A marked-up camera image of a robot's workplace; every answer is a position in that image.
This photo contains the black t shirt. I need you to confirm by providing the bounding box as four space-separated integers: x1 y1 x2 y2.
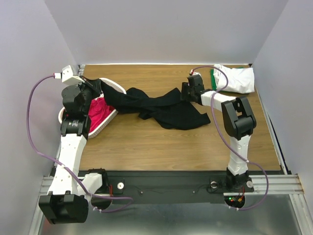
95 79 211 130

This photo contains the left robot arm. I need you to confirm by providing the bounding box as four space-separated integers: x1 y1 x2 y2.
39 79 109 224

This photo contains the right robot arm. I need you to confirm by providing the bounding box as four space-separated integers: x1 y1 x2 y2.
181 73 256 191

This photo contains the green folded t shirt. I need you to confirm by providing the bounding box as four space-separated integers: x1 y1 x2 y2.
210 66 245 92

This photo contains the pink t shirt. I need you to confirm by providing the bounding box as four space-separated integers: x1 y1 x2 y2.
89 97 114 132

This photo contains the white perforated plastic basket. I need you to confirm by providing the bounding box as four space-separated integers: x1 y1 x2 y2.
58 78 126 139

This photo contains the white folded t shirt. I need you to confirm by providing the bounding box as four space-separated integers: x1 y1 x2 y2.
211 64 255 94

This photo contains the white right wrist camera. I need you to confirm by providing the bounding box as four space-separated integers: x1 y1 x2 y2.
189 70 200 76

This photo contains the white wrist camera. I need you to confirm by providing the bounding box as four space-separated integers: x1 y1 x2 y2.
61 65 84 86
189 70 200 76

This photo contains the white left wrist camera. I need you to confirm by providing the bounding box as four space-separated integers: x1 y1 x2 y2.
61 65 84 86

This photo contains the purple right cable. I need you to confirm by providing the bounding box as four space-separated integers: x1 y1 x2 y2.
194 66 269 212

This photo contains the purple cable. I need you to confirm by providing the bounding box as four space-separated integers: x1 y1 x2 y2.
26 74 134 213
194 66 269 212

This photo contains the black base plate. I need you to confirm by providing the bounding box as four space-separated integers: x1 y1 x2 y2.
107 170 254 205

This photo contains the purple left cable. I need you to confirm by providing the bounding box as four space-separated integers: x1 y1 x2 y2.
26 74 134 213

